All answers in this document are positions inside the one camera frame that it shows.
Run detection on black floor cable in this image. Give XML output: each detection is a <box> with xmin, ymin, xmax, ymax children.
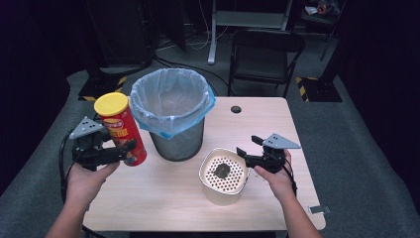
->
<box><xmin>153</xmin><ymin>56</ymin><xmax>232</xmax><ymax>97</ymax></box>

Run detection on white metal desk frame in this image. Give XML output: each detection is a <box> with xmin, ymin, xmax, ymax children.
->
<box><xmin>207</xmin><ymin>0</ymin><xmax>295</xmax><ymax>65</ymax></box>

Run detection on red chip can yellow lid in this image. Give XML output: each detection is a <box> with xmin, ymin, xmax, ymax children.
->
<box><xmin>93</xmin><ymin>91</ymin><xmax>148</xmax><ymax>168</ymax></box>

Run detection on grey mesh trash bin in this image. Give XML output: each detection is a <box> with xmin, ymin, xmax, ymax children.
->
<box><xmin>149</xmin><ymin>116</ymin><xmax>206</xmax><ymax>163</ymax></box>

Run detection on grey metal table bracket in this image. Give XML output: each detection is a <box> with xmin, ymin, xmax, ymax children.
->
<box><xmin>308</xmin><ymin>205</ymin><xmax>332</xmax><ymax>215</ymax></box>

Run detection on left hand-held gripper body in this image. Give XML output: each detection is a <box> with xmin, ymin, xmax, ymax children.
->
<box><xmin>68</xmin><ymin>115</ymin><xmax>117</xmax><ymax>172</ymax></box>

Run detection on black folding chair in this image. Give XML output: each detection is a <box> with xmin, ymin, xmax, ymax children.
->
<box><xmin>227</xmin><ymin>29</ymin><xmax>306</xmax><ymax>99</ymax></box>

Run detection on white floor cables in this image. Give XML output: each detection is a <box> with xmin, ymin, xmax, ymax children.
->
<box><xmin>157</xmin><ymin>0</ymin><xmax>230</xmax><ymax>52</ymax></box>

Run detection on blue plastic bin liner bag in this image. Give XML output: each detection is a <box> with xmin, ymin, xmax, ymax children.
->
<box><xmin>129</xmin><ymin>67</ymin><xmax>217</xmax><ymax>140</ymax></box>

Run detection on dark table with clutter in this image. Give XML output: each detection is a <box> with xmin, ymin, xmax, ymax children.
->
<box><xmin>296</xmin><ymin>0</ymin><xmax>347</xmax><ymax>62</ymax></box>

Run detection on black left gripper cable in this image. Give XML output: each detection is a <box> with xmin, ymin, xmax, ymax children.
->
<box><xmin>58</xmin><ymin>131</ymin><xmax>107</xmax><ymax>238</ymax></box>

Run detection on person's left hand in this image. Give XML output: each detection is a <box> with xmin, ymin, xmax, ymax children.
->
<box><xmin>65</xmin><ymin>162</ymin><xmax>121</xmax><ymax>207</ymax></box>

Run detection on dark wet tea leaves clump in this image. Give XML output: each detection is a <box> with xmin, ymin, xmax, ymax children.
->
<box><xmin>213</xmin><ymin>163</ymin><xmax>232</xmax><ymax>179</ymax></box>

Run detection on person's right hand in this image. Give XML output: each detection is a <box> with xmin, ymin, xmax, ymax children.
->
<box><xmin>253</xmin><ymin>149</ymin><xmax>297</xmax><ymax>202</ymax></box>

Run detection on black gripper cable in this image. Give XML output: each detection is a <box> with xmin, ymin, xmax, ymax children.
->
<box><xmin>282</xmin><ymin>158</ymin><xmax>298</xmax><ymax>196</ymax></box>
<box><xmin>58</xmin><ymin>131</ymin><xmax>107</xmax><ymax>238</ymax></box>

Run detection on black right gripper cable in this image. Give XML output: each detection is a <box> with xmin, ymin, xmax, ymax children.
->
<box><xmin>282</xmin><ymin>158</ymin><xmax>298</xmax><ymax>196</ymax></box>

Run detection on beige container with perforated strainer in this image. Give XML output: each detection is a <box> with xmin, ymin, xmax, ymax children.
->
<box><xmin>198</xmin><ymin>147</ymin><xmax>252</xmax><ymax>206</ymax></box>

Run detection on black stand with striped base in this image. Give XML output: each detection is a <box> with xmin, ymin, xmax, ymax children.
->
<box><xmin>77</xmin><ymin>0</ymin><xmax>129</xmax><ymax>102</ymax></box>
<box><xmin>295</xmin><ymin>39</ymin><xmax>344</xmax><ymax>103</ymax></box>

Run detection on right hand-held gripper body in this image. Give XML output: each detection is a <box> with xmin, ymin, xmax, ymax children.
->
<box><xmin>246</xmin><ymin>133</ymin><xmax>302</xmax><ymax>174</ymax></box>

